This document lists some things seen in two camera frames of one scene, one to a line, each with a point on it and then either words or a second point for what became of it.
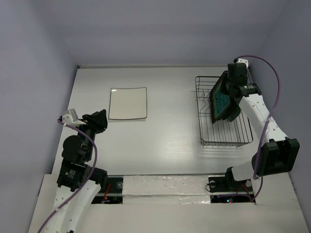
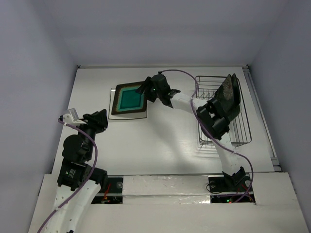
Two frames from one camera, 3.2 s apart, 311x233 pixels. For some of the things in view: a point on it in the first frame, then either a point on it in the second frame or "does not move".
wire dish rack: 234,133 does not move
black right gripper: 228,91 → 149,88
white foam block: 168,189 does not move
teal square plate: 220,98 → 127,100
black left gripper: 98,120 does not move
